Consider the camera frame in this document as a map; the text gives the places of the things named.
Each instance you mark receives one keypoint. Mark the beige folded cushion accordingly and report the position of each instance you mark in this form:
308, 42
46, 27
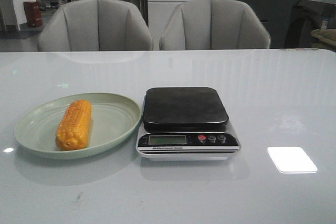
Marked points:
324, 39

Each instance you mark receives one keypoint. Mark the black silver kitchen scale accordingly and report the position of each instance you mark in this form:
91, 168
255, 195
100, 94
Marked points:
185, 124

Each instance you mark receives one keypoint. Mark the grey upholstered chair left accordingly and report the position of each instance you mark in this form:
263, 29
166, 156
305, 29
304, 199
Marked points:
96, 25

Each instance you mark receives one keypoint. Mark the black appliance box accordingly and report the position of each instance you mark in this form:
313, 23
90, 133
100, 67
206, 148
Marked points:
306, 16

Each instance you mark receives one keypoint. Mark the orange corn cob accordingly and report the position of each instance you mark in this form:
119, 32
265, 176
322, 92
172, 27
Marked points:
73, 130

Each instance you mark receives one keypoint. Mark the grey upholstered chair right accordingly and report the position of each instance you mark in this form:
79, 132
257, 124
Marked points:
214, 25

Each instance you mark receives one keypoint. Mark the grey upholstered chair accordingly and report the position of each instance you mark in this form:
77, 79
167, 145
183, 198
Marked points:
96, 25
214, 25

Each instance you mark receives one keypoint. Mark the red bin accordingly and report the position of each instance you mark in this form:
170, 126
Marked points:
32, 12

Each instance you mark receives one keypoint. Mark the green oval plate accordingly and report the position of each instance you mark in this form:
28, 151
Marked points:
114, 118

